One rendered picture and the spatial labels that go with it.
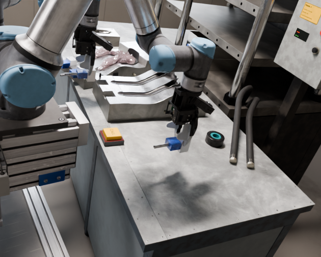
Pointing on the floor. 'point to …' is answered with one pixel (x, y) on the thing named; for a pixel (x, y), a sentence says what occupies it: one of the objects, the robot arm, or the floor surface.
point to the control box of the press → (302, 62)
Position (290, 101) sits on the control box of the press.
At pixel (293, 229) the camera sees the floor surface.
